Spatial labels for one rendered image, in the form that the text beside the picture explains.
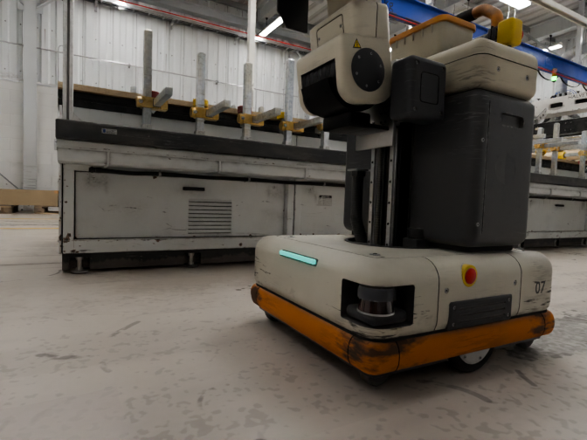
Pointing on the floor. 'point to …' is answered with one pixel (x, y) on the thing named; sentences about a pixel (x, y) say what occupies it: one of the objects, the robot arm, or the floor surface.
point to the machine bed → (222, 201)
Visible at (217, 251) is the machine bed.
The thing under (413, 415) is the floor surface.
